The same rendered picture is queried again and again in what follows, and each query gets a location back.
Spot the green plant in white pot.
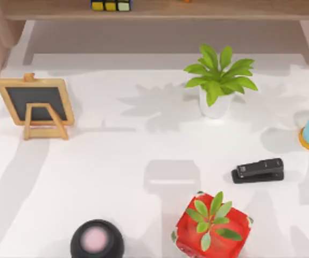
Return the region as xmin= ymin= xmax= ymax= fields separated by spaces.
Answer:
xmin=183 ymin=44 xmax=259 ymax=119

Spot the black stapler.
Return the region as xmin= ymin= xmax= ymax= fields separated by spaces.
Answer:
xmin=230 ymin=157 xmax=285 ymax=184

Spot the green plant in red pot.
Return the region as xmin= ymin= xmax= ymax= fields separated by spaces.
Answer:
xmin=171 ymin=190 xmax=254 ymax=258

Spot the wooden shelf unit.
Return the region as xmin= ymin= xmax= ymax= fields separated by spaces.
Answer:
xmin=0 ymin=0 xmax=309 ymax=83

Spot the wooden framed blackboard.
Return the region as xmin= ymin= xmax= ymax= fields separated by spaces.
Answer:
xmin=0 ymin=73 xmax=75 ymax=141

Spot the round black speaker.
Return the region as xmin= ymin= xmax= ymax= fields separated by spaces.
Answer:
xmin=69 ymin=219 xmax=125 ymax=258

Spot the colourful puzzle cube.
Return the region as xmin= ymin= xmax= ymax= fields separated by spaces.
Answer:
xmin=90 ymin=0 xmax=132 ymax=12

